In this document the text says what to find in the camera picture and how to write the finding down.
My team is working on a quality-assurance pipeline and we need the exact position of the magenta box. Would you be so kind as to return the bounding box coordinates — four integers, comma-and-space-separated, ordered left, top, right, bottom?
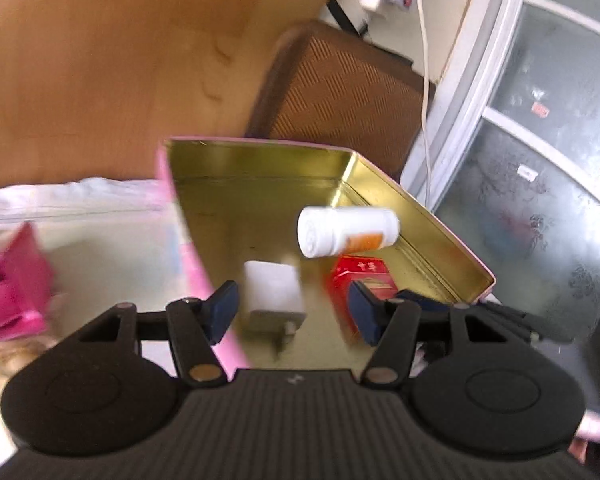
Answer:
0, 222, 56, 337

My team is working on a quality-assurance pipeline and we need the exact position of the white pill bottle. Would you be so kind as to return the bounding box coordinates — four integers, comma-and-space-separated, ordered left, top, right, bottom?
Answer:
296, 205, 400, 259

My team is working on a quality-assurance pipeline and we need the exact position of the white charger adapter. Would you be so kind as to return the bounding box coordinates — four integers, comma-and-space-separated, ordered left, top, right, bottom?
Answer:
241, 260, 307, 352

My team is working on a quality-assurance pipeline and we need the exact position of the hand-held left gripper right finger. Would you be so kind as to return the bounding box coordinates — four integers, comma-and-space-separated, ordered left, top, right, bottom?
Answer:
347, 280, 521, 386

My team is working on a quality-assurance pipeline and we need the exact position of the brown woven chair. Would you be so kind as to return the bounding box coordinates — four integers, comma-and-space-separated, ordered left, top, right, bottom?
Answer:
245, 20, 436, 181

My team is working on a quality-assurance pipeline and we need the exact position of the red printed box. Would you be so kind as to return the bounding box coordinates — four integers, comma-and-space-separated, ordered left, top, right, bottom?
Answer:
327, 255, 400, 346

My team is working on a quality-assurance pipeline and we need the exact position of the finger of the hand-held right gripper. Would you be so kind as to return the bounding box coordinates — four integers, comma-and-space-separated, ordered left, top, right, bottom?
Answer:
396, 288, 576, 345

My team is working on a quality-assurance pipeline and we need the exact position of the wooden headboard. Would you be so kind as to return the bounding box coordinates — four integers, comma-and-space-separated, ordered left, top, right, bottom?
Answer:
0, 0, 352, 190

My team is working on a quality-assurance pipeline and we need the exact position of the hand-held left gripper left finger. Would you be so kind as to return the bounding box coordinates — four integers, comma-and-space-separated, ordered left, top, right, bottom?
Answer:
77, 280, 241, 387

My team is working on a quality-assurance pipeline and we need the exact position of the pink tin box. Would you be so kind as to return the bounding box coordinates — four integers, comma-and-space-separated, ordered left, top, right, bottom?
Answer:
155, 135, 497, 368

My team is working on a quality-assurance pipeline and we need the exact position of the black cable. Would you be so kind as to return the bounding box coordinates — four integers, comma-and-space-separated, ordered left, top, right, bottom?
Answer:
326, 0, 413, 67

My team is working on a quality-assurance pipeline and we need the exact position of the frosted glass door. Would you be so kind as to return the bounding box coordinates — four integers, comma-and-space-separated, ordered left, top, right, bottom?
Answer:
400, 0, 600, 346

